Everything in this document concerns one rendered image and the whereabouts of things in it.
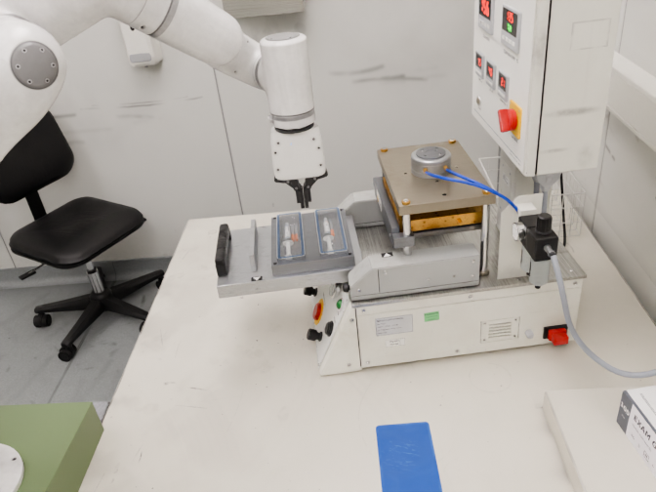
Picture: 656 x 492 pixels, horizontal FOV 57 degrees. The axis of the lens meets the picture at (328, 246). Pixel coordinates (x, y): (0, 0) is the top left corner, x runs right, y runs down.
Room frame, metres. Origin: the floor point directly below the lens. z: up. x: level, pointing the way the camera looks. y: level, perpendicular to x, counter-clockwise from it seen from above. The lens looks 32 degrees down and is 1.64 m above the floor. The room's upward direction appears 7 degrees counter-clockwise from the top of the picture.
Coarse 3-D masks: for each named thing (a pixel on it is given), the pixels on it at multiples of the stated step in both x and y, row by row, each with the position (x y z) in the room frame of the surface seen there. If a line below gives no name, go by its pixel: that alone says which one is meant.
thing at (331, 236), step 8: (328, 208) 1.19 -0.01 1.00; (336, 208) 1.19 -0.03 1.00; (320, 216) 1.16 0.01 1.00; (328, 216) 1.16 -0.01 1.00; (336, 216) 1.15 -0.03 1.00; (320, 224) 1.12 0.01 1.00; (328, 224) 1.12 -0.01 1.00; (336, 224) 1.12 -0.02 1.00; (320, 232) 1.09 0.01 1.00; (328, 232) 1.08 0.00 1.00; (336, 232) 1.08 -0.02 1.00; (320, 240) 1.06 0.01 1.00; (328, 240) 1.05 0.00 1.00; (336, 240) 1.05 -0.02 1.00; (344, 240) 1.05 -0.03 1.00; (320, 248) 1.03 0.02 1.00; (328, 248) 1.02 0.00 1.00; (336, 248) 1.02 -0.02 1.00; (344, 248) 1.02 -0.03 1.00
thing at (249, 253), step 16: (256, 224) 1.17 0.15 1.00; (352, 224) 1.17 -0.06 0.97; (240, 240) 1.15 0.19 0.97; (256, 240) 1.11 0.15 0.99; (352, 240) 1.10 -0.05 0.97; (240, 256) 1.09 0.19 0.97; (256, 256) 1.06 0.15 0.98; (240, 272) 1.02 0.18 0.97; (256, 272) 1.02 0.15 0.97; (304, 272) 1.00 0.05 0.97; (320, 272) 0.99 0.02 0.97; (336, 272) 0.99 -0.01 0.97; (224, 288) 0.99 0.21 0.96; (240, 288) 0.99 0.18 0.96; (256, 288) 0.99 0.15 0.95; (272, 288) 0.99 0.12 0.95; (288, 288) 0.99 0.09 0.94
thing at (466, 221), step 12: (384, 180) 1.19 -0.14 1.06; (396, 216) 1.03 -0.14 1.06; (420, 216) 1.01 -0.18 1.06; (432, 216) 1.01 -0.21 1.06; (444, 216) 1.00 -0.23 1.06; (456, 216) 1.00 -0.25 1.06; (468, 216) 1.00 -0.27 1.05; (480, 216) 1.00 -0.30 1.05; (420, 228) 1.00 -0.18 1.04; (432, 228) 1.00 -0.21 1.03; (444, 228) 1.00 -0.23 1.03; (456, 228) 1.00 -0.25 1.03; (468, 228) 1.00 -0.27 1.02; (480, 228) 1.00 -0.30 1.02
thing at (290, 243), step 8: (280, 216) 1.18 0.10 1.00; (288, 216) 1.18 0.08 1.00; (296, 216) 1.17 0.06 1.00; (280, 224) 1.15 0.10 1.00; (288, 224) 1.14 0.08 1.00; (296, 224) 1.14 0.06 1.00; (280, 232) 1.11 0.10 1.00; (288, 232) 1.10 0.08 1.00; (296, 232) 1.10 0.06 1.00; (280, 240) 1.08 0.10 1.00; (288, 240) 1.07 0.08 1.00; (296, 240) 1.07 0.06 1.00; (280, 248) 1.04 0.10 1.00; (288, 248) 1.04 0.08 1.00; (296, 248) 1.04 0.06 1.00; (280, 256) 1.02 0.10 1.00; (288, 256) 1.01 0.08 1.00; (296, 256) 1.01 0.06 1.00
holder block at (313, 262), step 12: (312, 216) 1.18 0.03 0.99; (312, 228) 1.12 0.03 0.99; (312, 240) 1.08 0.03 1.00; (348, 240) 1.06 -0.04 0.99; (276, 252) 1.05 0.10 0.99; (312, 252) 1.03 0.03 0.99; (348, 252) 1.01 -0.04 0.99; (276, 264) 1.00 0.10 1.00; (288, 264) 1.00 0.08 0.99; (300, 264) 1.00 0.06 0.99; (312, 264) 1.00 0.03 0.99; (324, 264) 1.00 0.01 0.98; (336, 264) 1.00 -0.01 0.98; (348, 264) 1.00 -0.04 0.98
